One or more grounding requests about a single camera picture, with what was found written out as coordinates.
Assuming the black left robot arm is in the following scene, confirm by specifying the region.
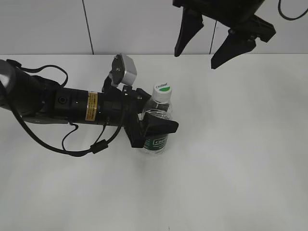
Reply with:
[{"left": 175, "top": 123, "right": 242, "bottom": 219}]
[{"left": 0, "top": 54, "right": 179, "bottom": 148}]

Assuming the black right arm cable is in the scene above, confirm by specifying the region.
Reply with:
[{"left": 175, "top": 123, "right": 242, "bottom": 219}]
[{"left": 278, "top": 0, "right": 308, "bottom": 20}]

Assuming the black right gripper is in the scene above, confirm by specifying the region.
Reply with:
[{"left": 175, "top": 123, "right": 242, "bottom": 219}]
[{"left": 172, "top": 0, "right": 276, "bottom": 69}]

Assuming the clear cestbon water bottle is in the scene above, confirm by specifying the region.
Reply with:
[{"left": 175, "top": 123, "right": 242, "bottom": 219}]
[{"left": 141, "top": 92, "right": 172, "bottom": 154}]

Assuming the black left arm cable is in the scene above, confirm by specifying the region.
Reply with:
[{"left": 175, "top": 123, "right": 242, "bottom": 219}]
[{"left": 0, "top": 59, "right": 126, "bottom": 157}]

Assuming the white green bottle cap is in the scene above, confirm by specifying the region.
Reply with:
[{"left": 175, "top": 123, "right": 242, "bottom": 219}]
[{"left": 152, "top": 82, "right": 172, "bottom": 101}]

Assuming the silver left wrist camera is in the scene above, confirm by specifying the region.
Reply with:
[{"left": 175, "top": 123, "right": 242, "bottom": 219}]
[{"left": 109, "top": 53, "right": 137, "bottom": 87}]

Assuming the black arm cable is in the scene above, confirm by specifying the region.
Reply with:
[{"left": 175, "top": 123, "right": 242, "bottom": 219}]
[
  {"left": 278, "top": 0, "right": 308, "bottom": 20},
  {"left": 0, "top": 59, "right": 126, "bottom": 157}
]

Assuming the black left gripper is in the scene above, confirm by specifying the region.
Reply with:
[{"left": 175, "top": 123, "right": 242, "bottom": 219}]
[{"left": 98, "top": 85, "right": 179, "bottom": 148}]

